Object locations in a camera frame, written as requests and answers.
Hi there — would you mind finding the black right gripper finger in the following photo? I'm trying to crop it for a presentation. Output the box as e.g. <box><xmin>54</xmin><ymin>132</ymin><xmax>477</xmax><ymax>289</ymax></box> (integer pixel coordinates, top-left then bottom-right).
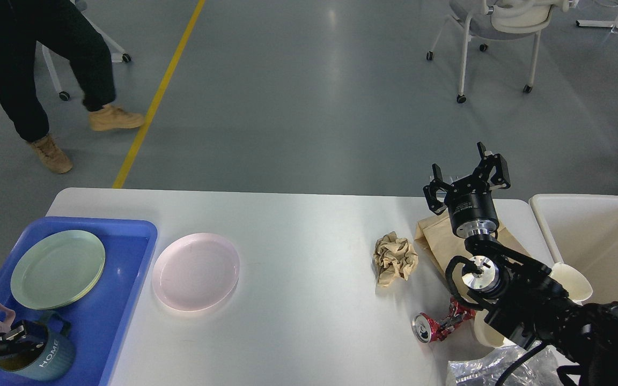
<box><xmin>423</xmin><ymin>164</ymin><xmax>453</xmax><ymax>216</ymax></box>
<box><xmin>470</xmin><ymin>142</ymin><xmax>510</xmax><ymax>191</ymax></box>

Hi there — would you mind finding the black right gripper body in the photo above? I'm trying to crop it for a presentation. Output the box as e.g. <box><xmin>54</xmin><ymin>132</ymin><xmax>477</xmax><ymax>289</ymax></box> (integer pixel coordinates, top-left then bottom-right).
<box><xmin>444</xmin><ymin>182</ymin><xmax>499</xmax><ymax>239</ymax></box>

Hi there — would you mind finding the teal HOME mug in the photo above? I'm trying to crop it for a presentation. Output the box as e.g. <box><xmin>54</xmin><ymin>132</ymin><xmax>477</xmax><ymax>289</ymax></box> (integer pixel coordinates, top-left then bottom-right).
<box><xmin>0</xmin><ymin>310</ymin><xmax>76</xmax><ymax>381</ymax></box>

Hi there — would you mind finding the pink plate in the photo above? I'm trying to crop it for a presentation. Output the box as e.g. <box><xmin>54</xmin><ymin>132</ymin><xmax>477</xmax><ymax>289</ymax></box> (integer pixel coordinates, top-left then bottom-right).
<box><xmin>151</xmin><ymin>233</ymin><xmax>240</xmax><ymax>313</ymax></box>

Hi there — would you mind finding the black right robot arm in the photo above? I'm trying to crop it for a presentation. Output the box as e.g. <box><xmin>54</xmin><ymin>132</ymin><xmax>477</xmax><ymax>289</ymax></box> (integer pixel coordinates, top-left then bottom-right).
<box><xmin>423</xmin><ymin>142</ymin><xmax>618</xmax><ymax>385</ymax></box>

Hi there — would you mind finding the brown paper bag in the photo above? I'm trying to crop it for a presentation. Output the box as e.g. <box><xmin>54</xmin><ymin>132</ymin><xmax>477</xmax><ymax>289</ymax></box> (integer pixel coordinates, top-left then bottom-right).
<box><xmin>414</xmin><ymin>216</ymin><xmax>531</xmax><ymax>279</ymax></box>

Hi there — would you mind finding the crumpled brown paper ball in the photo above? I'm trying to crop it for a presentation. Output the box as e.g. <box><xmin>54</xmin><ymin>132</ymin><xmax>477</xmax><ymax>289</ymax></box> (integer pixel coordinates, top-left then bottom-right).
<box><xmin>372</xmin><ymin>232</ymin><xmax>419</xmax><ymax>288</ymax></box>

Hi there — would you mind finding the light green plate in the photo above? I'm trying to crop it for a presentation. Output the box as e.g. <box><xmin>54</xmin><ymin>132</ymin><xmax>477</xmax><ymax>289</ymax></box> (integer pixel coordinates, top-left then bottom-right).
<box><xmin>10</xmin><ymin>229</ymin><xmax>106</xmax><ymax>310</ymax></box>

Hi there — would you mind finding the blue plastic tray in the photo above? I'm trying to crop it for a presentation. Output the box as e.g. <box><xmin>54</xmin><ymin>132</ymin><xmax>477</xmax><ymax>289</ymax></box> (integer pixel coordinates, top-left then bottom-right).
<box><xmin>0</xmin><ymin>217</ymin><xmax>158</xmax><ymax>385</ymax></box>

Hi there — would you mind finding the white paper cup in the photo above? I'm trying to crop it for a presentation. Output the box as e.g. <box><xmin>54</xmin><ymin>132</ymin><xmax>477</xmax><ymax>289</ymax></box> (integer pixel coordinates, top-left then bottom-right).
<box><xmin>549</xmin><ymin>262</ymin><xmax>594</xmax><ymax>302</ymax></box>
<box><xmin>473</xmin><ymin>310</ymin><xmax>516</xmax><ymax>348</ymax></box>

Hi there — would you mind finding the crushed red soda can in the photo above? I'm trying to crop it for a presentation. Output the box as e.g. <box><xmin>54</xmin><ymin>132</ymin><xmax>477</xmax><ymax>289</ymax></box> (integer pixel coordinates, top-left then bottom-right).
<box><xmin>411</xmin><ymin>296</ymin><xmax>476</xmax><ymax>344</ymax></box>

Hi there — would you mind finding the cream plastic bin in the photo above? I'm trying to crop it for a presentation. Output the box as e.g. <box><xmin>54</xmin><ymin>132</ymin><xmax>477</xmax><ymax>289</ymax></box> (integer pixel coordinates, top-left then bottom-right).
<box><xmin>529</xmin><ymin>195</ymin><xmax>618</xmax><ymax>303</ymax></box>

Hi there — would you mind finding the white chair grey seat right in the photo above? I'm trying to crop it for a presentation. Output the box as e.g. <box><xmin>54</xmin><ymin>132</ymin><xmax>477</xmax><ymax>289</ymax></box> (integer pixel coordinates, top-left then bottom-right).
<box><xmin>426</xmin><ymin>1</ymin><xmax>577</xmax><ymax>103</ymax></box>

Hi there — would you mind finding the white chair grey seat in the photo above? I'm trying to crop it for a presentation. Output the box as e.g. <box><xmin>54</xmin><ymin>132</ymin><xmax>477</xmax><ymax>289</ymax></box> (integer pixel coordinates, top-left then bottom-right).
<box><xmin>426</xmin><ymin>1</ymin><xmax>577</xmax><ymax>103</ymax></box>
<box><xmin>41</xmin><ymin>1</ymin><xmax>133</xmax><ymax>102</ymax></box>

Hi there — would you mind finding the clear plastic bag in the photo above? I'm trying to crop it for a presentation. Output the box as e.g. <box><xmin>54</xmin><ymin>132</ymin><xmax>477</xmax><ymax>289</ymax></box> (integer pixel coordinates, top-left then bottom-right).
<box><xmin>445</xmin><ymin>345</ymin><xmax>562</xmax><ymax>385</ymax></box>

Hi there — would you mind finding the white chair grey seat left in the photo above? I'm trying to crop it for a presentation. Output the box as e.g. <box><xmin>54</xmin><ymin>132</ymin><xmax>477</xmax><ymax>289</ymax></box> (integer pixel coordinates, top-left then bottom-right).
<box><xmin>41</xmin><ymin>1</ymin><xmax>133</xmax><ymax>102</ymax></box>

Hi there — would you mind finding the person in black trousers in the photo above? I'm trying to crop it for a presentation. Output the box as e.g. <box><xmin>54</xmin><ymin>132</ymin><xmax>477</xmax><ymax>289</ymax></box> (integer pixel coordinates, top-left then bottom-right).
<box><xmin>0</xmin><ymin>1</ymin><xmax>145</xmax><ymax>174</ymax></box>

